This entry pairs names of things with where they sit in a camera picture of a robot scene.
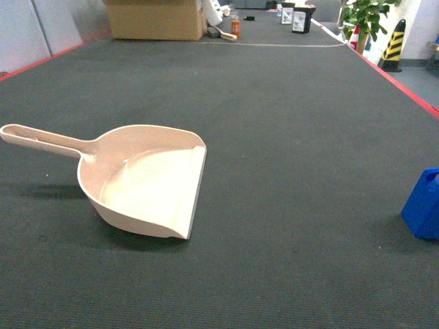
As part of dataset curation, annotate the beige plastic dustpan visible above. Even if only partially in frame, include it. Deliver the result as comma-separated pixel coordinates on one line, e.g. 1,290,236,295
1,124,207,240

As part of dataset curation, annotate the blue plastic part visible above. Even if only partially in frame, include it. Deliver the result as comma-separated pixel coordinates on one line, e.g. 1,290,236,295
401,167,438,240

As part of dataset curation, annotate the wooden hand brush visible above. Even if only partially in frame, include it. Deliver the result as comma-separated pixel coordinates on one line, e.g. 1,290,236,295
207,26,237,42

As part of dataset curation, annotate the large cardboard box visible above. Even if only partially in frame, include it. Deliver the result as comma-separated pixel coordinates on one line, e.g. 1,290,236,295
104,0,207,41

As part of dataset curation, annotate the black box with label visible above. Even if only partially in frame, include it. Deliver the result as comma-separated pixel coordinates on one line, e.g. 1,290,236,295
292,5,316,34

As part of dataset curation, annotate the red white traffic cone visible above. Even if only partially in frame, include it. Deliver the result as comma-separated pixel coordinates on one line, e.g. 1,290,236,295
348,26,359,50

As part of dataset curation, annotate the yellow black traffic cone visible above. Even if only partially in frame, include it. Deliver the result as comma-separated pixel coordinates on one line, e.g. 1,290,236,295
378,19,406,72

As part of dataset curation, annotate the green potted plant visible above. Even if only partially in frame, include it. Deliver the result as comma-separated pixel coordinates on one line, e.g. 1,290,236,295
340,0,401,54

